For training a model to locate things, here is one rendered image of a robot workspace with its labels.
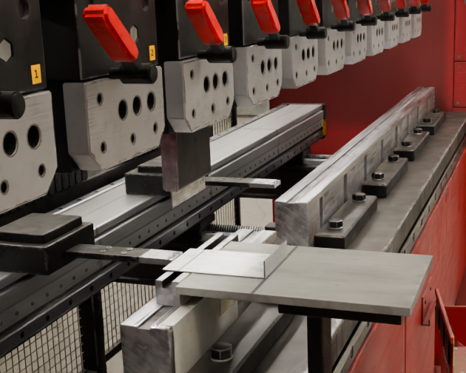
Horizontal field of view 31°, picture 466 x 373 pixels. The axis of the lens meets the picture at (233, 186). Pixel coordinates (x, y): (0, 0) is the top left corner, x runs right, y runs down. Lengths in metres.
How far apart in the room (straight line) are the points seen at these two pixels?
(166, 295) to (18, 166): 0.40
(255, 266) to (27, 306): 0.32
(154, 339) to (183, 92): 0.27
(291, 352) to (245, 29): 0.41
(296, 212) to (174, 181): 0.50
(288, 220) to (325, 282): 0.50
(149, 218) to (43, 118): 0.80
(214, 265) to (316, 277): 0.13
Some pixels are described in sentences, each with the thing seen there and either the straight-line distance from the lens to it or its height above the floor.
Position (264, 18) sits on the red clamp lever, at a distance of 1.06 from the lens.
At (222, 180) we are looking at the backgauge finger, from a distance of 1.45.
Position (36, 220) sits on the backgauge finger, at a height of 1.03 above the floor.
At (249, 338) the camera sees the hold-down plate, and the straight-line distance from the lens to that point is 1.05.
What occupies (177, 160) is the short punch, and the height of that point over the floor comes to 1.14.
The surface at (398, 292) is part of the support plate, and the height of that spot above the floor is 1.00.
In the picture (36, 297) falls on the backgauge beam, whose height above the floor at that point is 0.94.
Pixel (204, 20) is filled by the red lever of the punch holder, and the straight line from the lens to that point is 0.86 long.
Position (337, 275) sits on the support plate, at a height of 1.00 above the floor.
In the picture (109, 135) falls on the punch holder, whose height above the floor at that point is 1.20.
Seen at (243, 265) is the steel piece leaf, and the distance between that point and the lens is 1.01.
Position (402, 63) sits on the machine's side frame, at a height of 1.05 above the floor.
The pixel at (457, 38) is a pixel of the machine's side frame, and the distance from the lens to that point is 3.08.
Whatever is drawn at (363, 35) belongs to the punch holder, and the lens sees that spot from 1.77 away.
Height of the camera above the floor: 1.32
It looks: 13 degrees down
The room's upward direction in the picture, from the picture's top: 2 degrees counter-clockwise
